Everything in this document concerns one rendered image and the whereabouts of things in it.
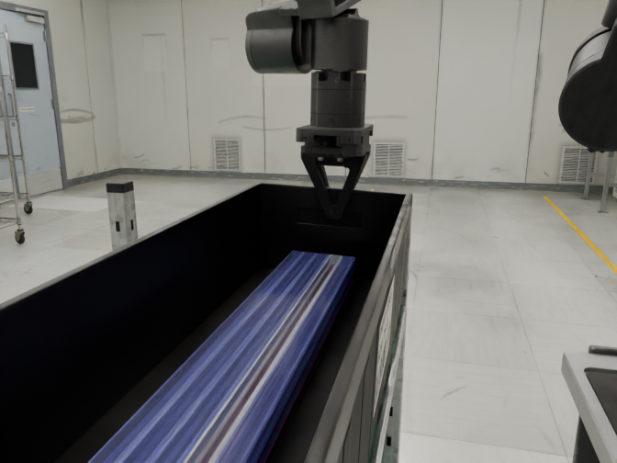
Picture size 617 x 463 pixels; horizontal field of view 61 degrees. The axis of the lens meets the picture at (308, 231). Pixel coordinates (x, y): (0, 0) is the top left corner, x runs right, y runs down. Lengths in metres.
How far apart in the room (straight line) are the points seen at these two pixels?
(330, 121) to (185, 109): 7.75
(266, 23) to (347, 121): 0.13
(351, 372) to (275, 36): 0.43
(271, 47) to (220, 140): 7.47
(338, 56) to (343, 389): 0.39
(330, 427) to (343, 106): 0.40
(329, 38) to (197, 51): 7.64
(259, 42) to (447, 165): 6.89
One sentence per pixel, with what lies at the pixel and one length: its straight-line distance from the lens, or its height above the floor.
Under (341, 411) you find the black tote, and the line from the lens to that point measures 0.19.
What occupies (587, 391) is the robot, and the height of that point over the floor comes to 1.04.
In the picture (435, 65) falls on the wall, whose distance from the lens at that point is 7.37.
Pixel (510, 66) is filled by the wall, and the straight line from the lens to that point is 7.41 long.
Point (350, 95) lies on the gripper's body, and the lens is 0.54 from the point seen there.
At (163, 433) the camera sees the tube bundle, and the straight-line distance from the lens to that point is 0.29.
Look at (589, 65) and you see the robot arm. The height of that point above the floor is 1.25.
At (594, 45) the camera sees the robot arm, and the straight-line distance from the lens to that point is 0.51.
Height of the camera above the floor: 1.23
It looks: 15 degrees down
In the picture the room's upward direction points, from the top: straight up
